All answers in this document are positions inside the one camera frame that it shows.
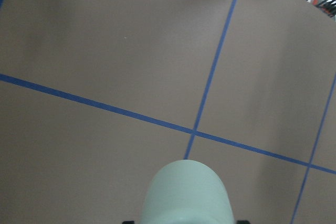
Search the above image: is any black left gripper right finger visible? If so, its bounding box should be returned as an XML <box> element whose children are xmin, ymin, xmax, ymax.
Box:
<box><xmin>237</xmin><ymin>220</ymin><xmax>248</xmax><ymax>224</ymax></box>

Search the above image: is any pale green plastic cup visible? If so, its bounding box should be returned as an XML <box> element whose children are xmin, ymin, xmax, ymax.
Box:
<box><xmin>140</xmin><ymin>159</ymin><xmax>235</xmax><ymax>223</ymax></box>

